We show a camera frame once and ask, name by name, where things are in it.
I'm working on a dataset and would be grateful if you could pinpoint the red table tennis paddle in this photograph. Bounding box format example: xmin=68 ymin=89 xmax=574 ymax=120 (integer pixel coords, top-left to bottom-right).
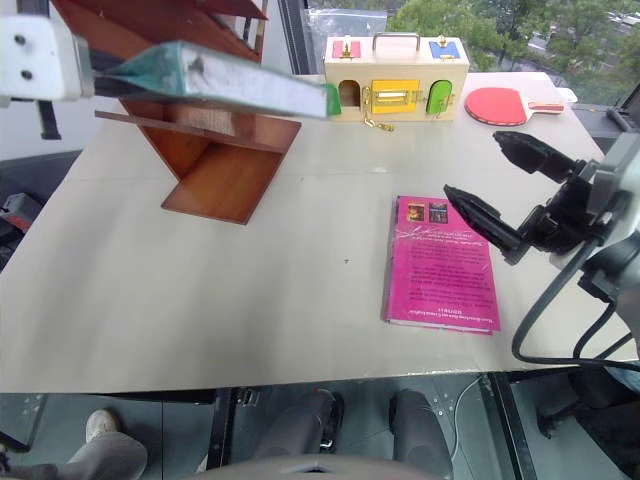
xmin=463 ymin=86 xmax=567 ymax=127

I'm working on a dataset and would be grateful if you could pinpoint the black table leg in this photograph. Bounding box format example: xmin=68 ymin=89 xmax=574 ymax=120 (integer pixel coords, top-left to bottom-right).
xmin=489 ymin=371 xmax=539 ymax=480

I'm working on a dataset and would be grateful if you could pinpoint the white thin cable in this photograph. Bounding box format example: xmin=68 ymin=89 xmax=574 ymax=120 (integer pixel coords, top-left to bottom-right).
xmin=451 ymin=373 xmax=485 ymax=467

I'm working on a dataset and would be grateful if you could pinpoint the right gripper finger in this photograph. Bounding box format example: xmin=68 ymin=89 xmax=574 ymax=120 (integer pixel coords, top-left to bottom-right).
xmin=491 ymin=130 xmax=587 ymax=185
xmin=442 ymin=183 xmax=527 ymax=265

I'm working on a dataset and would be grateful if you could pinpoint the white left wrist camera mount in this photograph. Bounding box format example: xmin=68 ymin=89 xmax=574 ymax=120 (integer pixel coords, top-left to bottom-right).
xmin=0 ymin=14 xmax=95 ymax=103

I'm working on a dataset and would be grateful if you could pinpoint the wooden lock box toy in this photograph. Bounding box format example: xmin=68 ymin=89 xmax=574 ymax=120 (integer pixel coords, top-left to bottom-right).
xmin=322 ymin=31 xmax=471 ymax=133

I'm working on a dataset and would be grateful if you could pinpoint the wooden bookshelf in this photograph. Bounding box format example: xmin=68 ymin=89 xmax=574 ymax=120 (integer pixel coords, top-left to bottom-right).
xmin=49 ymin=0 xmax=304 ymax=227

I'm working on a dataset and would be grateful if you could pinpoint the dark rounded robot leg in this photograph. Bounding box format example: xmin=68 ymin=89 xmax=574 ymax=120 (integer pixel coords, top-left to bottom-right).
xmin=388 ymin=388 xmax=455 ymax=480
xmin=249 ymin=388 xmax=346 ymax=464

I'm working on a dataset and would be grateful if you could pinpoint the green hardcover book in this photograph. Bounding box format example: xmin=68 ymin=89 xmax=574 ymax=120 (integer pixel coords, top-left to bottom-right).
xmin=99 ymin=41 xmax=342 ymax=122

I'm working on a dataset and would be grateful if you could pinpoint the pink book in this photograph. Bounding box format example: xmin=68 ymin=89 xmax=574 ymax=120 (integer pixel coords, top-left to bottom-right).
xmin=383 ymin=194 xmax=503 ymax=337

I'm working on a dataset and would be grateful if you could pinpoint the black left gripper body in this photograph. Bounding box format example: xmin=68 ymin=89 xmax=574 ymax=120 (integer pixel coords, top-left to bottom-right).
xmin=36 ymin=98 xmax=62 ymax=141

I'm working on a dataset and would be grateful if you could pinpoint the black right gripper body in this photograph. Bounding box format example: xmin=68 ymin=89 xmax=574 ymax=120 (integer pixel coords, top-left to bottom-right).
xmin=516 ymin=171 xmax=615 ymax=257

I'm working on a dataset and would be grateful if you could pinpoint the person's leg with white shoe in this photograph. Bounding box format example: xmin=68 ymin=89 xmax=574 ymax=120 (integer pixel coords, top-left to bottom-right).
xmin=0 ymin=408 xmax=150 ymax=480

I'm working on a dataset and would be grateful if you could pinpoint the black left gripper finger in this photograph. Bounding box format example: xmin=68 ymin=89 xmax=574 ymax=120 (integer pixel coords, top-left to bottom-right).
xmin=92 ymin=69 xmax=169 ymax=100

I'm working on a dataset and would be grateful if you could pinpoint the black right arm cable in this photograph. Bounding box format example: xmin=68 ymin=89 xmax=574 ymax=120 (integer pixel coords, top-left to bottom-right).
xmin=510 ymin=238 xmax=640 ymax=373

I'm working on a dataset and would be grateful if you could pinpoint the black and red equipment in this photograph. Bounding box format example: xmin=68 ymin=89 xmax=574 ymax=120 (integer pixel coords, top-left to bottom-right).
xmin=0 ymin=191 xmax=47 ymax=272

